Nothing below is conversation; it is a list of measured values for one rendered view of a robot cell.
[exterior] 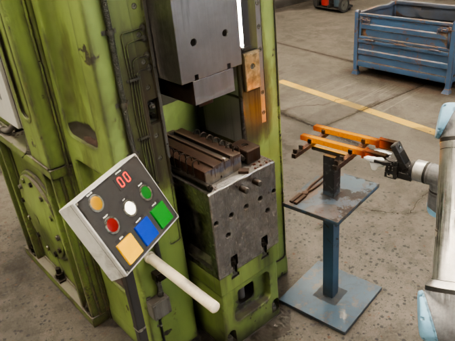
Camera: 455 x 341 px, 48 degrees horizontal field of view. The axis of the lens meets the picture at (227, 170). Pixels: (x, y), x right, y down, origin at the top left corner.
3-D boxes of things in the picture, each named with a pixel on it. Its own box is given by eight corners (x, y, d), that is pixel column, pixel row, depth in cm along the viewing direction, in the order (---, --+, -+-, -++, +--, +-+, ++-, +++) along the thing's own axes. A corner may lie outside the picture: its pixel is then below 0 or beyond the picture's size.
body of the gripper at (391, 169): (382, 176, 216) (409, 184, 209) (383, 158, 212) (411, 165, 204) (390, 168, 221) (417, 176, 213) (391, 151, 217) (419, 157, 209)
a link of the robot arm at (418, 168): (422, 167, 201) (432, 157, 207) (409, 164, 204) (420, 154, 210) (420, 187, 205) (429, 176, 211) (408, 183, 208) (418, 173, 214)
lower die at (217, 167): (242, 168, 219) (240, 151, 215) (206, 186, 208) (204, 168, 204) (183, 142, 248) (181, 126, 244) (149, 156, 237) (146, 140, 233)
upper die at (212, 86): (235, 91, 202) (233, 67, 198) (196, 105, 191) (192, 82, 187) (173, 72, 231) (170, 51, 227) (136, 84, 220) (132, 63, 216)
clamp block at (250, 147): (261, 158, 226) (261, 145, 223) (248, 165, 221) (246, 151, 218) (243, 150, 234) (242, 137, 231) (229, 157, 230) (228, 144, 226)
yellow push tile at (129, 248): (144, 250, 164) (130, 232, 162) (131, 265, 158) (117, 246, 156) (140, 252, 165) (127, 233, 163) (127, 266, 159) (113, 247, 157)
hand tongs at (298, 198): (351, 152, 278) (352, 150, 277) (359, 154, 275) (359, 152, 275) (289, 202, 240) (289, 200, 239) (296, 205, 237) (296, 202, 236)
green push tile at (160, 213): (174, 217, 179) (162, 200, 178) (163, 229, 174) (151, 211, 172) (170, 218, 181) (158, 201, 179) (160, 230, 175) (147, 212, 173)
